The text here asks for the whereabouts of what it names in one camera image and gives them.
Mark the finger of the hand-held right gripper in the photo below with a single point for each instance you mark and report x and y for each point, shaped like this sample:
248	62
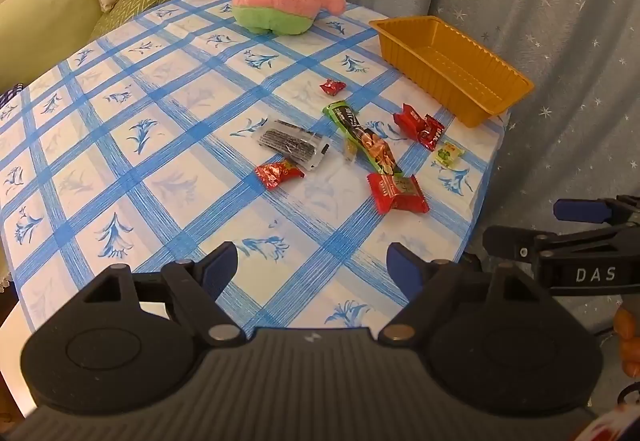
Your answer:
580	210
510	243

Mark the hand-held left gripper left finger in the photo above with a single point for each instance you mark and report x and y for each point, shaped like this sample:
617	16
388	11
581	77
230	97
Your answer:
222	266

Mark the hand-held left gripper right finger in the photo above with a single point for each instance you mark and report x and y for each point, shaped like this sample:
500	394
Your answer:
402	266

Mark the large red snack packet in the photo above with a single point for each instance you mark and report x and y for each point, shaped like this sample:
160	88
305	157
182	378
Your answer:
397	193

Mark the red yellow snack packet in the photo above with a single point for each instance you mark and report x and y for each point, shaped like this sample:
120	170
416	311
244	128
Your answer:
277	173

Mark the yellow green candy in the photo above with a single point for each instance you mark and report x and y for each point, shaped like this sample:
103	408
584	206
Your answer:
448	155

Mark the long green snack bar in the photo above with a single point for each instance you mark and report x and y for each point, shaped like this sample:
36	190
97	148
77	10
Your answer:
372	148

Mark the small clear candy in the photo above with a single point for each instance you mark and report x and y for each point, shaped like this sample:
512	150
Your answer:
348	152

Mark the clear black sesame packet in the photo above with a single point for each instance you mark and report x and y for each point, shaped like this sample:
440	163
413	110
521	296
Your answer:
292	143

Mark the golden plastic tray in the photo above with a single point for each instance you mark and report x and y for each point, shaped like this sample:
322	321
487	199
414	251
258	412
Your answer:
450	66

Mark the small red candy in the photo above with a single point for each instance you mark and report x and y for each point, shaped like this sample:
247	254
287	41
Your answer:
332	86

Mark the person's right hand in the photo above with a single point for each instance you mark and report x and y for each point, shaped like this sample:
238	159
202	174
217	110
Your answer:
630	341

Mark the blue checked tablecloth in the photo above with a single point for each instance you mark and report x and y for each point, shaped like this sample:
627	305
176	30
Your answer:
150	146

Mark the red white printed clothing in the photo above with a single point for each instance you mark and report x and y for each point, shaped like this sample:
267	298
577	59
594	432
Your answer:
612	431

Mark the white side table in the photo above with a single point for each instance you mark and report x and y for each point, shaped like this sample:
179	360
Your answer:
9	346

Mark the dark blue printed cloth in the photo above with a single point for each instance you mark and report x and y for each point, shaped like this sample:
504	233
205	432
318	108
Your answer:
9	98

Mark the green zigzag cushion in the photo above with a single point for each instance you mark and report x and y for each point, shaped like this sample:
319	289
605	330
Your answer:
135	1

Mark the green sofa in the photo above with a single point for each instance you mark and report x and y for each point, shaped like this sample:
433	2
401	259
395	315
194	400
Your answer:
40	26

